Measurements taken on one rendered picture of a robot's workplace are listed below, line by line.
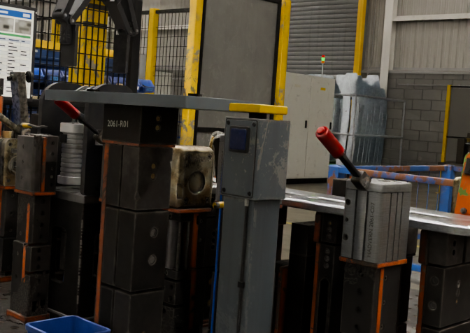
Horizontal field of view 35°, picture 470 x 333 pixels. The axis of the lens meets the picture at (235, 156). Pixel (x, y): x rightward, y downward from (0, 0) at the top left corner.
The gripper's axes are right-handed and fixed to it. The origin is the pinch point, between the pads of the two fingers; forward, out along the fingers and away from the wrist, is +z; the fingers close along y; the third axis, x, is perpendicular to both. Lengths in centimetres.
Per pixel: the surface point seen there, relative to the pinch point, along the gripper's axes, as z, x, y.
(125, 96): 5.8, -14.9, -9.9
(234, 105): 6.2, -34.9, -10.7
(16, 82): 3, 51, 30
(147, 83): -9, 195, 275
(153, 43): -49, 290, 406
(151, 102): 6.4, -21.0, -11.3
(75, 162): 19.4, 18.1, 16.5
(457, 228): 22, -62, 11
